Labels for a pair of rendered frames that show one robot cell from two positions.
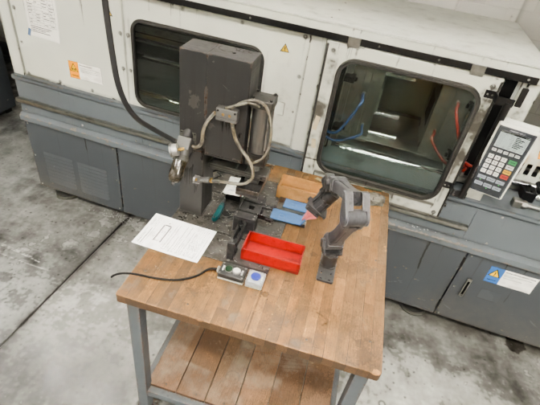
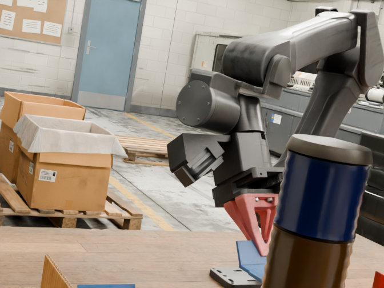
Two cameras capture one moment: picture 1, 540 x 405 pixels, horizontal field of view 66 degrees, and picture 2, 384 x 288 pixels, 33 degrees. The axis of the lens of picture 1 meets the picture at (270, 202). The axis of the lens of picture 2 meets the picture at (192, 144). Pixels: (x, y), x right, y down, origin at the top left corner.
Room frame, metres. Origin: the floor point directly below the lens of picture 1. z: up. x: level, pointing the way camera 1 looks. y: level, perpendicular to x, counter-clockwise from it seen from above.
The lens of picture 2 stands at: (1.99, 0.39, 1.22)
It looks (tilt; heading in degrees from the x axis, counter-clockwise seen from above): 8 degrees down; 233
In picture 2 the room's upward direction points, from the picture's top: 10 degrees clockwise
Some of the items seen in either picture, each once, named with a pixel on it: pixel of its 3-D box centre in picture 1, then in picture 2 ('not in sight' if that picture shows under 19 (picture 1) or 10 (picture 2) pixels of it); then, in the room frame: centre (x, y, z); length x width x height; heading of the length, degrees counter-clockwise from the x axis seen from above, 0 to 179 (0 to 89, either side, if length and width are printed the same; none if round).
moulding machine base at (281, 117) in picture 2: not in sight; (283, 119); (-5.03, -6.64, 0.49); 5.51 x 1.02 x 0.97; 78
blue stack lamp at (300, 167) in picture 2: not in sight; (321, 192); (1.76, 0.19, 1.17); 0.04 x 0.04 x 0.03
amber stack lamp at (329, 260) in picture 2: not in sight; (306, 264); (1.76, 0.19, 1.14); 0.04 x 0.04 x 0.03
